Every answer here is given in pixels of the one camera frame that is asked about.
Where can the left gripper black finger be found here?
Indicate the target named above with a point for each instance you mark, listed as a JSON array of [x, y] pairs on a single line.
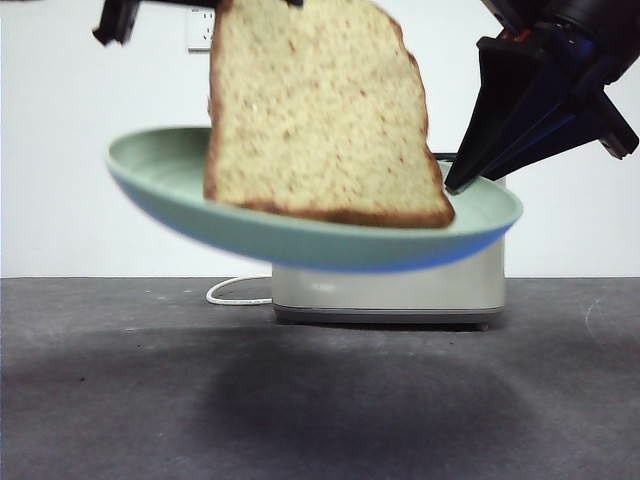
[[117, 20]]

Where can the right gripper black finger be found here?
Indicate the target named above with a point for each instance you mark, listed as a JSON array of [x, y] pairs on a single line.
[[510, 100], [590, 120]]

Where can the pale green round plate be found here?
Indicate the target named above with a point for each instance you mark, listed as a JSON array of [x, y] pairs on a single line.
[[165, 170]]

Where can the large toasted bread slice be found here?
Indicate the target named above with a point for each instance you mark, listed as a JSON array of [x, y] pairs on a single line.
[[320, 115]]

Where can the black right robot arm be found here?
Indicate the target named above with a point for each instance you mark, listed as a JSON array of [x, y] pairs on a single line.
[[590, 25]]

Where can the beige metal toaster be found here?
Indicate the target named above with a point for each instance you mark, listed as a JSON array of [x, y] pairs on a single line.
[[390, 295]]

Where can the white wall socket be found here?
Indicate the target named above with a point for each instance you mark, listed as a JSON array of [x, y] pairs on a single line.
[[199, 32]]

